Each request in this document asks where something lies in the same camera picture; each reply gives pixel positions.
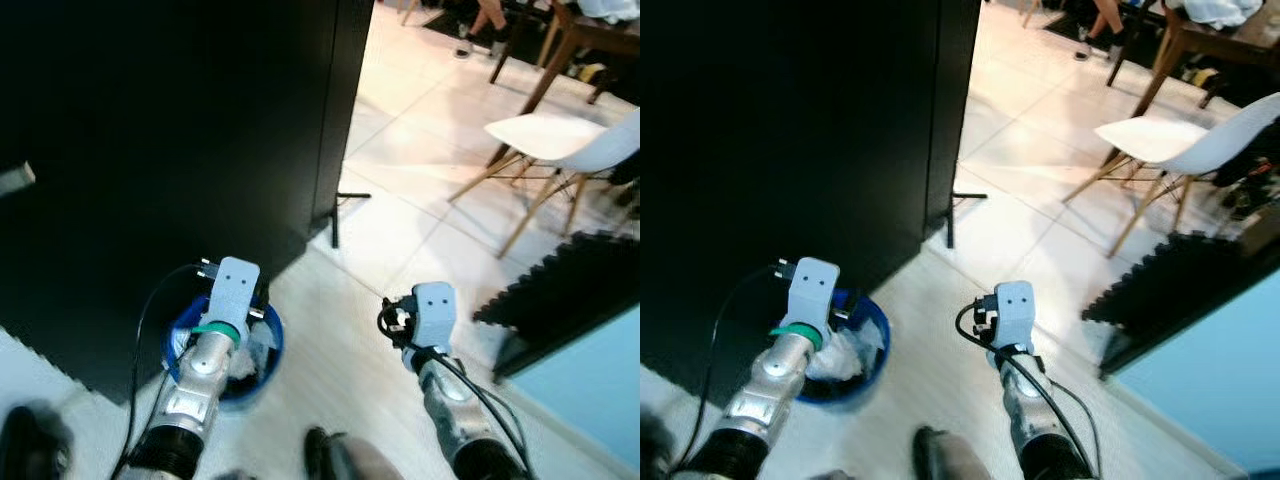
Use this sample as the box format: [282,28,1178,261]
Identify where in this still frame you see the black wardrobe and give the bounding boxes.
[640,0,983,406]
[0,0,376,406]

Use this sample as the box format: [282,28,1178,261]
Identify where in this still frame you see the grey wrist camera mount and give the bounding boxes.
[787,257,841,336]
[410,282,458,351]
[205,257,261,331]
[990,282,1036,351]

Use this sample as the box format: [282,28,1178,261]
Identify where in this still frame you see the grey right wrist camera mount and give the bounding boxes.
[990,282,1036,351]
[410,282,458,351]

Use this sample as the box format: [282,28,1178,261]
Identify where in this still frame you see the blue waste bin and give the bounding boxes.
[800,290,891,406]
[163,293,285,406]

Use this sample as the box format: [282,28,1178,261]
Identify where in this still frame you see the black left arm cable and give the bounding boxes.
[112,262,216,480]
[690,262,791,480]

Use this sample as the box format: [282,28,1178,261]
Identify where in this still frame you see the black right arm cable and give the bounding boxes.
[955,300,1101,480]
[378,300,531,480]

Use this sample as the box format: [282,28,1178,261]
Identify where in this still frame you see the brown wooden table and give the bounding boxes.
[487,0,641,166]
[1100,0,1280,171]

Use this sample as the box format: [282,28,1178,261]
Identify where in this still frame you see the white cloth pile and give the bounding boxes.
[575,0,641,23]
[1165,0,1261,29]

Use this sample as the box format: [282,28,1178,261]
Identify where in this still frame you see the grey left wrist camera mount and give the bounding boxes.
[205,257,261,331]
[787,257,841,336]

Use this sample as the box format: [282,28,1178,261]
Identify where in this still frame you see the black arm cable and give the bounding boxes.
[378,300,531,480]
[955,300,1101,480]
[112,262,216,480]
[690,262,791,480]

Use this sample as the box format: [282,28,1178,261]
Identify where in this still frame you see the black foam floor mat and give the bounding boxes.
[1082,232,1280,376]
[473,232,641,381]

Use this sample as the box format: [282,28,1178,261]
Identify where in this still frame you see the black metal wardrobe foot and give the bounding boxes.
[330,190,371,249]
[945,190,989,249]

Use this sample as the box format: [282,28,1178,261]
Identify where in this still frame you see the white crumpled rubbish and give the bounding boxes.
[170,320,276,381]
[808,320,881,381]

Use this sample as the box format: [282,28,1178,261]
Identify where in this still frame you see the white wooden legged chair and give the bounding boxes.
[448,108,641,259]
[1062,92,1280,259]

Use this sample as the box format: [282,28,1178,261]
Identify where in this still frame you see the person bare legs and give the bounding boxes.
[1075,0,1126,61]
[455,0,511,59]

